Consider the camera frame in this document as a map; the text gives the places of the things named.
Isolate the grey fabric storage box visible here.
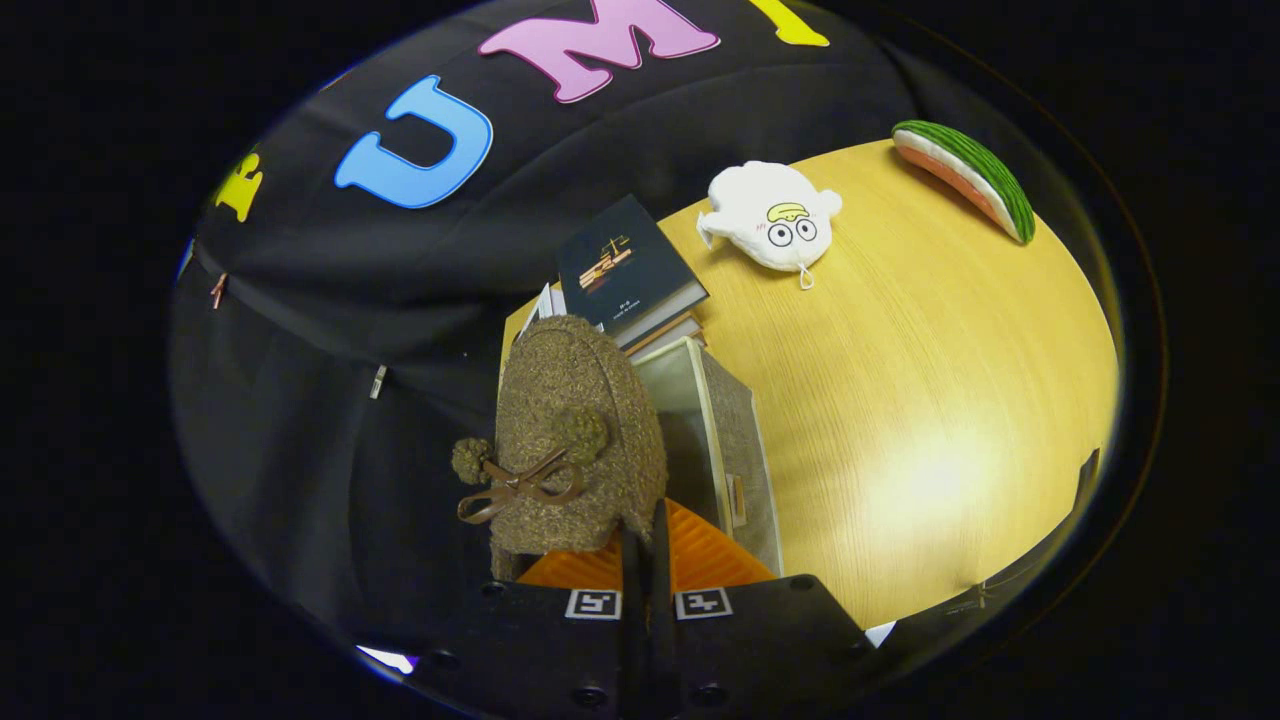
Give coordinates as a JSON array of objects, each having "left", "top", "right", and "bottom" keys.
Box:
[{"left": 630, "top": 337, "right": 784, "bottom": 578}]

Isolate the watermelon slice plush toy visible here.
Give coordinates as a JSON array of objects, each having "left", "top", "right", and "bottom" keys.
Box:
[{"left": 892, "top": 120, "right": 1036, "bottom": 245}]

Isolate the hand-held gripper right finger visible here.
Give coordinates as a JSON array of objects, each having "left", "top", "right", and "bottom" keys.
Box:
[{"left": 645, "top": 497, "right": 873, "bottom": 720}]

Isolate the brown fuzzy slipper shoe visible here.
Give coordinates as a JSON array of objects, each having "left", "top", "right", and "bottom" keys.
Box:
[{"left": 452, "top": 315, "right": 669, "bottom": 581}]

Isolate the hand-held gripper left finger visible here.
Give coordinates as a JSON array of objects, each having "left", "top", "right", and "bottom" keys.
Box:
[{"left": 400, "top": 520, "right": 646, "bottom": 720}]

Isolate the white plush toy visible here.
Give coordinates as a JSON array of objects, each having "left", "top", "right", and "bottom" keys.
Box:
[{"left": 697, "top": 161, "right": 843, "bottom": 291}]

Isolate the brown cover book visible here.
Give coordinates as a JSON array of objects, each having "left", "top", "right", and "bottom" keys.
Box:
[{"left": 615, "top": 310, "right": 706, "bottom": 359}]

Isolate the dark blue hardcover book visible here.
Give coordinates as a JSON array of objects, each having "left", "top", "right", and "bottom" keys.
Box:
[{"left": 558, "top": 194, "right": 709, "bottom": 336}]

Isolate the white picture cover book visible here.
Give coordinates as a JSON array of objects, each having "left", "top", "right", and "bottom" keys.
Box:
[{"left": 515, "top": 283, "right": 568, "bottom": 343}]

